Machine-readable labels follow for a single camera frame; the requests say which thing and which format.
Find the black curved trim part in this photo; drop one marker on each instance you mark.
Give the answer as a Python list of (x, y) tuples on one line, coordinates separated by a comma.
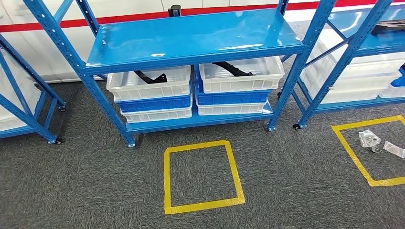
[(148, 79)]

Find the yellow floor tape square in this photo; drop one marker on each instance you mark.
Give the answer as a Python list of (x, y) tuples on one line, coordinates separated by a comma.
[(351, 151), (235, 177)]

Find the red barrier belt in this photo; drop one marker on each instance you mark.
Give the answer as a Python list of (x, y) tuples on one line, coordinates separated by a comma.
[(300, 5), (79, 22)]

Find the white car body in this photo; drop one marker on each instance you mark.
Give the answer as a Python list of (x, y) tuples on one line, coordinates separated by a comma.
[(53, 53)]

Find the crumpled clear plastic bag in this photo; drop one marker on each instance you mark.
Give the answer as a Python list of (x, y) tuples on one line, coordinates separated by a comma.
[(369, 139)]

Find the flat clear plastic bag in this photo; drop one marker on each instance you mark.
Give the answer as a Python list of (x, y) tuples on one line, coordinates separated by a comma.
[(394, 148)]

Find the black stanchion post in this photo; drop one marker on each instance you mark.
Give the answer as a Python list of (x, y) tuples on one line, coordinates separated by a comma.
[(174, 11)]

